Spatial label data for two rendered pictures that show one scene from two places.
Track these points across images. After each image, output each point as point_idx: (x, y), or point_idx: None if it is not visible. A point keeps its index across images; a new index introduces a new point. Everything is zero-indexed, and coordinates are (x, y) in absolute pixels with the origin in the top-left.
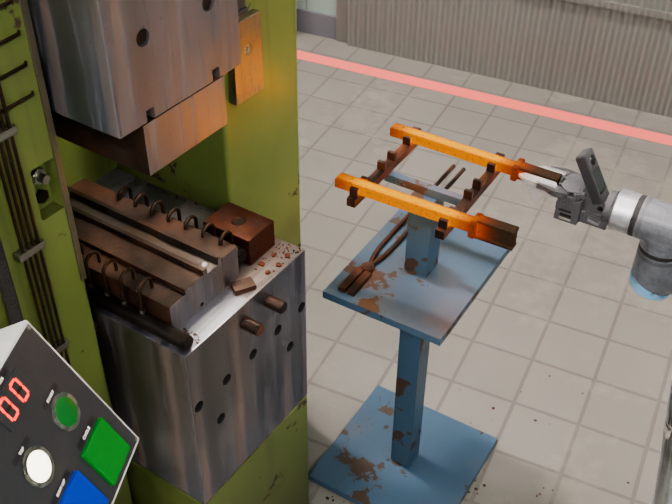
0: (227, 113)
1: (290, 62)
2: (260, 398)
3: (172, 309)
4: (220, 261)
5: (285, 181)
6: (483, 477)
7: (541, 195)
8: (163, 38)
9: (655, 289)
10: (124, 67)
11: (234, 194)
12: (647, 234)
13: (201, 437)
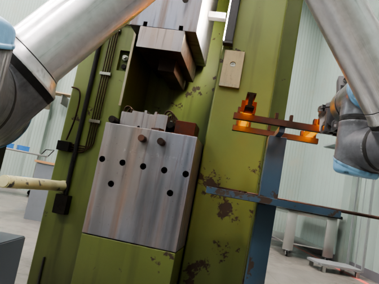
0: (216, 90)
1: (265, 93)
2: (139, 204)
3: (123, 113)
4: (155, 114)
5: (247, 157)
6: None
7: (321, 123)
8: (160, 1)
9: (339, 154)
10: None
11: (208, 134)
12: (339, 98)
13: (96, 180)
